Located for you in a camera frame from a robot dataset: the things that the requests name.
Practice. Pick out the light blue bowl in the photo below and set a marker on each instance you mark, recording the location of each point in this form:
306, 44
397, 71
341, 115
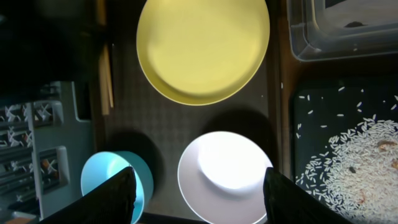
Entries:
103, 165

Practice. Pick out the clear plastic waste bin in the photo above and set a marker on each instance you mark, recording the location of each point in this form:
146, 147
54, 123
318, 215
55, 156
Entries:
329, 30

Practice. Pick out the spilled white rice pile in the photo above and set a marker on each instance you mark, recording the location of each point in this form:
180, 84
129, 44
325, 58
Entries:
363, 168

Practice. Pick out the grey plastic dish rack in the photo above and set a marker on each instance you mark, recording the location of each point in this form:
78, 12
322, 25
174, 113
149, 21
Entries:
44, 145

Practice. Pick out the wooden chopstick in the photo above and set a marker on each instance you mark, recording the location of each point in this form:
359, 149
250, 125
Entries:
103, 83
107, 66

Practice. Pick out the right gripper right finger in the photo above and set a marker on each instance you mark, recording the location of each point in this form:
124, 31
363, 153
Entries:
286, 203

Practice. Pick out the pink rice bowl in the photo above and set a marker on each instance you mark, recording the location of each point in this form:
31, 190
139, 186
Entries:
220, 176

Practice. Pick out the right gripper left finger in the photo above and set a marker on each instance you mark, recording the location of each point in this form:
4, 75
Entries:
110, 202

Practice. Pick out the dark brown serving tray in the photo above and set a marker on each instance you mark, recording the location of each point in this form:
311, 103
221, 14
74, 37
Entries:
158, 129

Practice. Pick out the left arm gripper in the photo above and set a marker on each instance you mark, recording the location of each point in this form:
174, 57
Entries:
47, 41

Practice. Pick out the yellow round plate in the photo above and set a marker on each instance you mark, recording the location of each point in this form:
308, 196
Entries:
200, 52

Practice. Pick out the black waste tray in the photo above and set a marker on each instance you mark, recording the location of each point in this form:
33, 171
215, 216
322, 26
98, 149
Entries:
342, 149

